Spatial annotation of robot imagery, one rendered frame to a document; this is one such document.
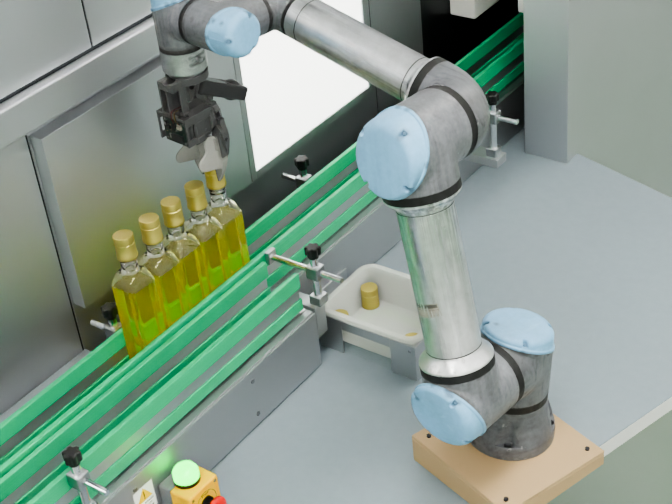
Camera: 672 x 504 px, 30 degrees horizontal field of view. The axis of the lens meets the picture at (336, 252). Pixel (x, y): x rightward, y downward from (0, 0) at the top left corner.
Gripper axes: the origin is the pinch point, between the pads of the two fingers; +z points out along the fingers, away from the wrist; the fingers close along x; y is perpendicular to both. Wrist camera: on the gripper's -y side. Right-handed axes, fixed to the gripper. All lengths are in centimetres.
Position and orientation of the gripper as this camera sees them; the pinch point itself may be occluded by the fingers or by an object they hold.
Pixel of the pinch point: (213, 168)
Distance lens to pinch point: 220.3
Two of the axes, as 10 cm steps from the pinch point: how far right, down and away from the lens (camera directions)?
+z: 1.0, 8.2, 5.7
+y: -6.6, 4.8, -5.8
